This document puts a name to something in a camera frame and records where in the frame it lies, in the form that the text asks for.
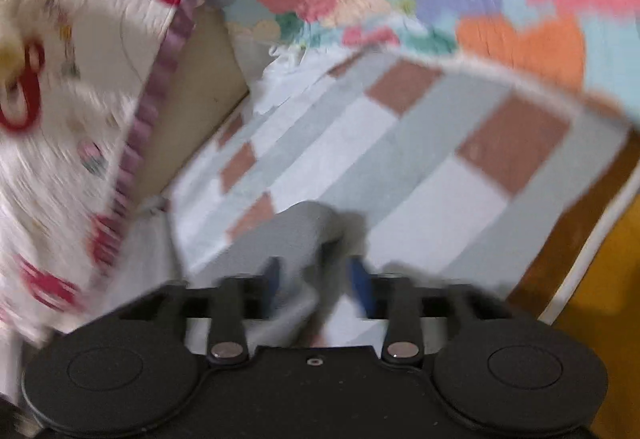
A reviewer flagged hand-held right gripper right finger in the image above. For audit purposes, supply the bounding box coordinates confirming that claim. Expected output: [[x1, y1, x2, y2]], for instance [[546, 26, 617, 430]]
[[347, 256, 512, 363]]

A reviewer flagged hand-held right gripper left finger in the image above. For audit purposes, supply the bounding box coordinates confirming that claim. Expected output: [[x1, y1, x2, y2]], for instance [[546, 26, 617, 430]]
[[117, 256, 283, 365]]

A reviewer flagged grey waffle-knit garment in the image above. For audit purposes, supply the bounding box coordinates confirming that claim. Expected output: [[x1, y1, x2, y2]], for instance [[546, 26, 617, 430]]
[[200, 200, 373, 350]]

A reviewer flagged checked floor mat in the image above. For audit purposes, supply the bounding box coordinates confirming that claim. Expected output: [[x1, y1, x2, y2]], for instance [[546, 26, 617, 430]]
[[165, 46, 632, 320]]

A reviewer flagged beige bed base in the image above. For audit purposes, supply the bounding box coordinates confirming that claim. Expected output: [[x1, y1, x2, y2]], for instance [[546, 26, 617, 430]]
[[125, 6, 251, 200]]

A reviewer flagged white ruffled cloth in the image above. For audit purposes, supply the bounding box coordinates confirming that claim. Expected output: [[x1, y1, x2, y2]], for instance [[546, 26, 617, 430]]
[[250, 44, 346, 117]]

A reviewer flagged red bear print quilt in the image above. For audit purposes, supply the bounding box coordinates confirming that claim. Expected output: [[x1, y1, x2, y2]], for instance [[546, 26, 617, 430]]
[[0, 0, 251, 345]]

